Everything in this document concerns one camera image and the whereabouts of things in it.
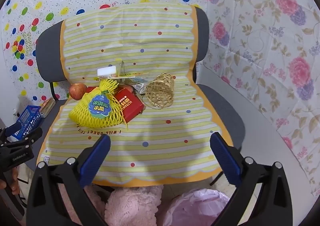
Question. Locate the bin with pink bag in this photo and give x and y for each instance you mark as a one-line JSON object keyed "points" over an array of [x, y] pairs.
{"points": [[195, 208]]}

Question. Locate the red apple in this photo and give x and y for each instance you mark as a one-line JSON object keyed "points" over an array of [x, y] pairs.
{"points": [[77, 91]]}

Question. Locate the yellow strip wrapper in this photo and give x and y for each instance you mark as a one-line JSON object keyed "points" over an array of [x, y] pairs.
{"points": [[125, 75]]}

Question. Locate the yellow foam net fruit bag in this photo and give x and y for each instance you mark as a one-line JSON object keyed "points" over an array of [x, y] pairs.
{"points": [[85, 113]]}

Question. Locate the pink fluffy clothing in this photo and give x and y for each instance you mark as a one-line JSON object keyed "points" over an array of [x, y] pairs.
{"points": [[130, 206]]}

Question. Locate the woven bamboo basket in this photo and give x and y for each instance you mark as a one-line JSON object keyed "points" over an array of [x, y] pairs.
{"points": [[160, 91]]}

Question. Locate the floral print plastic sheet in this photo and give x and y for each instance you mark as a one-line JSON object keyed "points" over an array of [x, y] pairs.
{"points": [[262, 28]]}

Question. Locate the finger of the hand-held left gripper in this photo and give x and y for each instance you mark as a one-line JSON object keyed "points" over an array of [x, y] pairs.
{"points": [[27, 138], [4, 133]]}

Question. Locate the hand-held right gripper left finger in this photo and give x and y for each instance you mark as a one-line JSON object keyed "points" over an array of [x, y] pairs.
{"points": [[96, 156]]}

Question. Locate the person's left hand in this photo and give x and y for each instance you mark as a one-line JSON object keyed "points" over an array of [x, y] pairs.
{"points": [[11, 181]]}

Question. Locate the red cardboard box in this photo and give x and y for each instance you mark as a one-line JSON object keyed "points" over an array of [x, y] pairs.
{"points": [[130, 108]]}

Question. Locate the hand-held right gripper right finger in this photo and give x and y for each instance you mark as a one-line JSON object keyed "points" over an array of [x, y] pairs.
{"points": [[225, 158]]}

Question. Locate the clear plastic wrapper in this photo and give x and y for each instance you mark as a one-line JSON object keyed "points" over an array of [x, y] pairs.
{"points": [[130, 68]]}

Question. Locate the yellow striped plastic sheet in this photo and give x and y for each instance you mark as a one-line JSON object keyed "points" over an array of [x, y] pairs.
{"points": [[150, 48]]}

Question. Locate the red packet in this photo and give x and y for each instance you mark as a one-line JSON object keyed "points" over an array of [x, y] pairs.
{"points": [[92, 89]]}

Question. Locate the blue plastic basket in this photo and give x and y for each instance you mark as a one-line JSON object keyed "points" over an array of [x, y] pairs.
{"points": [[27, 118]]}

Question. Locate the grey office chair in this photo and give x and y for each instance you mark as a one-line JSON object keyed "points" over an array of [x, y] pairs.
{"points": [[202, 31]]}

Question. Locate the flat printed box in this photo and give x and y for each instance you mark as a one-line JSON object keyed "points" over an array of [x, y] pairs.
{"points": [[47, 107]]}

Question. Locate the blue white printed packet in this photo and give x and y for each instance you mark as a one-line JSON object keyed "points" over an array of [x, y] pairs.
{"points": [[138, 85]]}

